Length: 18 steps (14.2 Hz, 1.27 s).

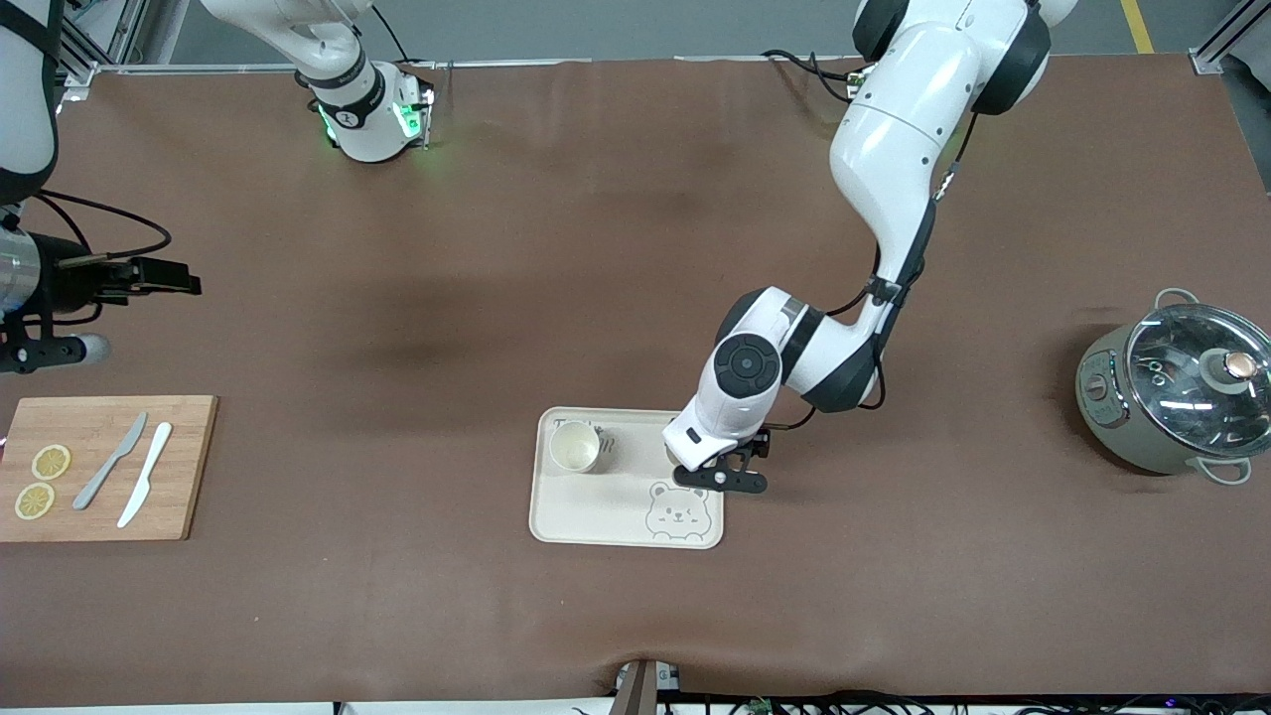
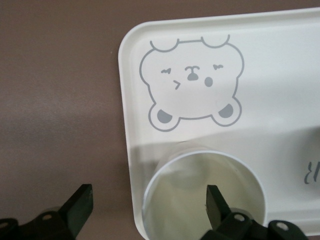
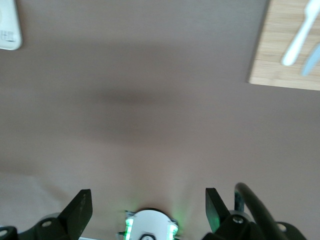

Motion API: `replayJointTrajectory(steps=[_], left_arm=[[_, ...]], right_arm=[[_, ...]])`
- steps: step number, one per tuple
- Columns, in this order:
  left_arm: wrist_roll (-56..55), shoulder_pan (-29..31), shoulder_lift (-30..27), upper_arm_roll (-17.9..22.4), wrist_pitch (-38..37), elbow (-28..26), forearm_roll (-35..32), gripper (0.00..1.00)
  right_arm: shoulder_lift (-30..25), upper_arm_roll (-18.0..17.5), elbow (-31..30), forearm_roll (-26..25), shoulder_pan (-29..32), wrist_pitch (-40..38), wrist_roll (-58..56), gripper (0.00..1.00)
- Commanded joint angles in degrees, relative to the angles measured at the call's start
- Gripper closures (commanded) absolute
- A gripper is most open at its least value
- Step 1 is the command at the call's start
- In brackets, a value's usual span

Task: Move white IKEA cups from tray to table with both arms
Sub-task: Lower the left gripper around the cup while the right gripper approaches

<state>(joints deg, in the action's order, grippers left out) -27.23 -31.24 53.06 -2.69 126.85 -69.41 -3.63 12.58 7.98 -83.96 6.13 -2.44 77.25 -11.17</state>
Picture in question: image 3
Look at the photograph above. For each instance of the wooden cutting board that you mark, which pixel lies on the wooden cutting board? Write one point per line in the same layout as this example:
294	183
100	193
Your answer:
272	50

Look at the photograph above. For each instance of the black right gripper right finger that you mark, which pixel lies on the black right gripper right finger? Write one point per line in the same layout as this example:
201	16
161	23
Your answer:
216	215

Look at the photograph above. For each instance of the white bear print tray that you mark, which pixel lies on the white bear print tray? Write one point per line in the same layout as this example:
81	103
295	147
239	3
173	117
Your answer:
8	27

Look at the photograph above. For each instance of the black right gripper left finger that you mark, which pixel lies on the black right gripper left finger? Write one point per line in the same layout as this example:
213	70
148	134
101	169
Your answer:
77	215

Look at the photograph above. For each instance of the grey plastic utensil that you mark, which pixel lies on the grey plastic utensil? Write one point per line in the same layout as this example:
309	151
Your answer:
311	62

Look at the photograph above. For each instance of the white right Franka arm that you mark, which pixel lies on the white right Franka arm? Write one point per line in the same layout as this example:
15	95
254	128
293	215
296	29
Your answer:
150	222

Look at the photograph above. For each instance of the white plastic utensil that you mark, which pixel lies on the white plastic utensil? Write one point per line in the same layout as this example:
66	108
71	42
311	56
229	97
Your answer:
298	40

